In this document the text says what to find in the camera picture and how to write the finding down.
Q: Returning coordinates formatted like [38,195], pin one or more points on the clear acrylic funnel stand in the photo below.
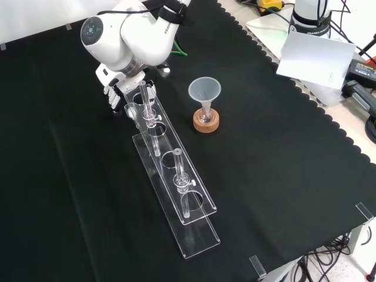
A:
[199,241]

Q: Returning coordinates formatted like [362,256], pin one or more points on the clear cloth clamp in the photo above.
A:
[365,212]
[258,265]

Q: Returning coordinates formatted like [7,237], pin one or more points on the clear glass weighing funnel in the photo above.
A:
[130,111]

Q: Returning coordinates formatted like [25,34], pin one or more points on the small round-bottom glass flask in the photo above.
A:
[205,117]

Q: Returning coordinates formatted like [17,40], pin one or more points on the translucent plastic funnel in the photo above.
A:
[205,88]

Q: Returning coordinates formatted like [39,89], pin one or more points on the yellow stop button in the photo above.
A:
[270,4]

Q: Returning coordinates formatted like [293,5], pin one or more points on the black tripod leg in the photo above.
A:
[367,47]

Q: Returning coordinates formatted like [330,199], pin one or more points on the grey tape strip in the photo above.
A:
[68,26]
[2,47]

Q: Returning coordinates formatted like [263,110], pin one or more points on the white bench leg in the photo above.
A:
[357,238]

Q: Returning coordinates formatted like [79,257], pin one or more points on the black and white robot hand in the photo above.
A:
[113,77]

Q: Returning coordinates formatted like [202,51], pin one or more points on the black power adapter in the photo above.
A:
[362,73]

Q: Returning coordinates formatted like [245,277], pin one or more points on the pale white board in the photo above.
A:
[317,58]

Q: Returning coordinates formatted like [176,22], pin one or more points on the grey metal base plate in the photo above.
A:
[267,29]

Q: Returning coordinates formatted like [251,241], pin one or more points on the black bench cloth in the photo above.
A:
[264,176]

